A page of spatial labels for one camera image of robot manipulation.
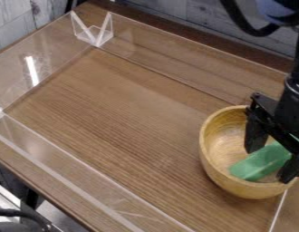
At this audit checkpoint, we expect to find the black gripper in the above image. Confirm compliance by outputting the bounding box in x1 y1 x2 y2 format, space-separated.
244 77 299 184

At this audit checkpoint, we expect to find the green rectangular block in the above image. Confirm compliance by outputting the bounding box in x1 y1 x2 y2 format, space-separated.
228 140 290 182

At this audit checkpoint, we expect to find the brown wooden bowl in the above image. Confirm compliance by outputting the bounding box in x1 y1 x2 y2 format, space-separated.
200 105 299 199

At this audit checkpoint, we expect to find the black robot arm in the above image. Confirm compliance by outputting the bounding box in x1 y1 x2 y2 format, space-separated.
244 0 299 184

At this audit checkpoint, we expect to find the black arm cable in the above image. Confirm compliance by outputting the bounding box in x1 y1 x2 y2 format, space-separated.
218 0 299 38

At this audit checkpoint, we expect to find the clear acrylic tray wall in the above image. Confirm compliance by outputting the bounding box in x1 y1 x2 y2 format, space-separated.
0 111 194 232

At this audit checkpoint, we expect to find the clear acrylic corner bracket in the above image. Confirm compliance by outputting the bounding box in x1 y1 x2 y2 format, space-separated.
70 11 113 47

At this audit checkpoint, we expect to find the black cable lower left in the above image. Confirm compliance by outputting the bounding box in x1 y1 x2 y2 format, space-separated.
0 208 52 232

